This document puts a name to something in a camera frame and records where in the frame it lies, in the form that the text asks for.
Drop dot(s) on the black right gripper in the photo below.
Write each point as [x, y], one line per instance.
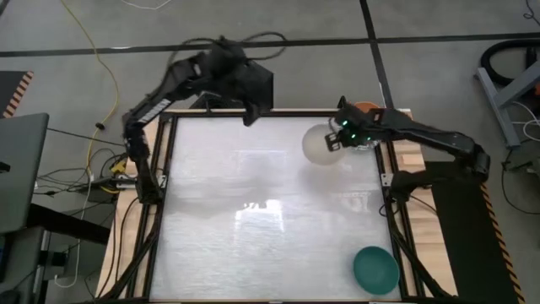
[356, 126]

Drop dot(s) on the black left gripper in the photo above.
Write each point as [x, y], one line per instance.
[246, 93]

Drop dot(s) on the cream white bowl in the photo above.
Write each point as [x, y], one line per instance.
[316, 148]

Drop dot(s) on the blue patterned paper bowl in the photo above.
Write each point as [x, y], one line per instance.
[365, 147]

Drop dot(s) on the orange bowl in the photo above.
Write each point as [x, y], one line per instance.
[365, 105]

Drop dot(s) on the teal green bowl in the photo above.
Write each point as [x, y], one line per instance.
[376, 270]

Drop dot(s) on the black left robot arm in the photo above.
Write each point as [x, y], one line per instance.
[145, 112]

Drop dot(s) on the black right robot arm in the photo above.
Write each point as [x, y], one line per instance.
[439, 137]

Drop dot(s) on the black perforated metal case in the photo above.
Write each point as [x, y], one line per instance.
[263, 84]

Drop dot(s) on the small black clamp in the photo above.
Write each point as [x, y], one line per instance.
[341, 101]

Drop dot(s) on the grey metal stand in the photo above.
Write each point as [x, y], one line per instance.
[498, 101]

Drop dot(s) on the black power brick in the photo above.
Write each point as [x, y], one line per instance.
[101, 194]

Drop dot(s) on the black hazard-striped floor mat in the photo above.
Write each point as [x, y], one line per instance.
[10, 88]
[468, 253]

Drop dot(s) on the black equipment stand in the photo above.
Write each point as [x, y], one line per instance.
[63, 224]

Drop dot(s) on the grey laptop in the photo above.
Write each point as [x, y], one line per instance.
[21, 169]

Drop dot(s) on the small black post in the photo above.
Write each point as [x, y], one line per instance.
[207, 110]

